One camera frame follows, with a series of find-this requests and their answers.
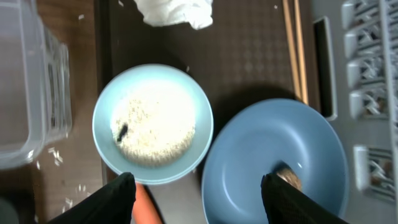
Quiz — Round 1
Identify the brown food scrap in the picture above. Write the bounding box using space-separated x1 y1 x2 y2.
276 167 302 191

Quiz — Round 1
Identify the wooden chopstick left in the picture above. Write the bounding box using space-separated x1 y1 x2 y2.
282 0 302 100

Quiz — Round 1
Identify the blue plate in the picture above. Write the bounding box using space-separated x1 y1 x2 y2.
201 99 349 223

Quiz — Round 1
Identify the grey dishwasher rack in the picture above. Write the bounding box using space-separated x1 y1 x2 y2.
310 0 398 224

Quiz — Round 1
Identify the clear plastic bin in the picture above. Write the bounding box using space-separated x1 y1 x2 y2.
1 0 72 169

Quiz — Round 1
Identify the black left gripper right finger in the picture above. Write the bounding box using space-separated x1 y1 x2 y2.
261 173 348 224

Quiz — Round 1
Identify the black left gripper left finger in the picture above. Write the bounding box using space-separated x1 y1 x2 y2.
49 172 136 224

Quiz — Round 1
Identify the light blue rice bowl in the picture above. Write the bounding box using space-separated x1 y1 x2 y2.
92 64 214 185

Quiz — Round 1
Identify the brown serving tray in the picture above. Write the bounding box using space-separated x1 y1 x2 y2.
94 0 321 223

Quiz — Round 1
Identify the orange carrot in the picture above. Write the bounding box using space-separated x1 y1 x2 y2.
132 183 162 224

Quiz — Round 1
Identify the white tissue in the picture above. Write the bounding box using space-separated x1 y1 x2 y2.
134 0 213 30

